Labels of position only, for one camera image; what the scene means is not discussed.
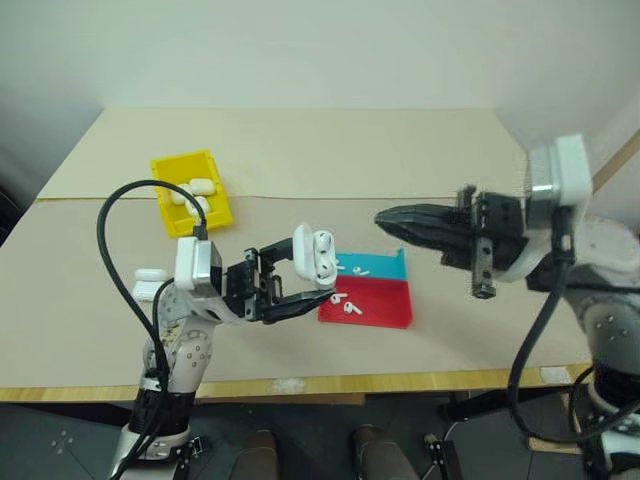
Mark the light wooden floor beam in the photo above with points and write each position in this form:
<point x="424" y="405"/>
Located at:
<point x="555" y="445"/>

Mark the dark brown rounded shape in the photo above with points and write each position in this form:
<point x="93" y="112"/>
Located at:
<point x="260" y="457"/>
<point x="382" y="455"/>

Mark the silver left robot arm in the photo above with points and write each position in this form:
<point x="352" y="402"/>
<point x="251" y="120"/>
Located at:
<point x="180" y="345"/>

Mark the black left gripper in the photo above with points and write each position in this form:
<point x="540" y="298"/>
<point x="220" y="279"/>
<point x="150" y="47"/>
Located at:
<point x="250" y="287"/>

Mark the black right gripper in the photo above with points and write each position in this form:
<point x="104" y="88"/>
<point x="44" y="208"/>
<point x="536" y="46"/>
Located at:
<point x="500" y="220"/>

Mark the yellow plastic bin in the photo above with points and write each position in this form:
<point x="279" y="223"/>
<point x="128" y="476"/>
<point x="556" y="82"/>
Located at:
<point x="170" y="215"/>

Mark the white tape piece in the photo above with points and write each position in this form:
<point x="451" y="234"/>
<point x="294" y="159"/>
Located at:
<point x="555" y="375"/>

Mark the red plastic tray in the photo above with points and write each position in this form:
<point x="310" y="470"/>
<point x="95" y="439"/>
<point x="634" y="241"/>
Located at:
<point x="390" y="307"/>

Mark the blue plastic tray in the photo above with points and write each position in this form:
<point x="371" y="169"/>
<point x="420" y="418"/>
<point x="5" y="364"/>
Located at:
<point x="385" y="265"/>

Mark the black metal foot bracket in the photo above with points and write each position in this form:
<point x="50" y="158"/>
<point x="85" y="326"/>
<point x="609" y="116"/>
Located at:
<point x="439" y="457"/>
<point x="198" y="444"/>

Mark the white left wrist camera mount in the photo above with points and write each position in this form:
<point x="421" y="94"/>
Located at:
<point x="187" y="262"/>

